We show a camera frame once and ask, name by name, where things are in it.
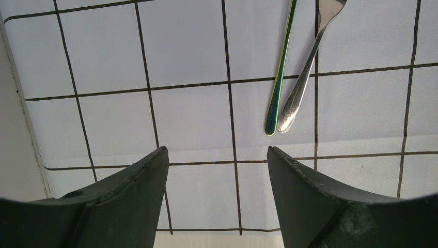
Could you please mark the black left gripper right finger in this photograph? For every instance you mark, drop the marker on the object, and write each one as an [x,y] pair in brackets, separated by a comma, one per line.
[315,210]

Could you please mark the iridescent rainbow fork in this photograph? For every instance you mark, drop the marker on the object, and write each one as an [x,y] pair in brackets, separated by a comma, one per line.
[273,108]

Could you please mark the silver metal fork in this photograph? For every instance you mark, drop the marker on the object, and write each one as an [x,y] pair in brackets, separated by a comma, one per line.
[327,10]

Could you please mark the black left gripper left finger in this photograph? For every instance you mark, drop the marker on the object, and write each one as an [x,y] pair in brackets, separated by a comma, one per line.
[121,210]

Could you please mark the white checked tablecloth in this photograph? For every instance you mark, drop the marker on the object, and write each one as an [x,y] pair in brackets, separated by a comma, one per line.
[107,82]

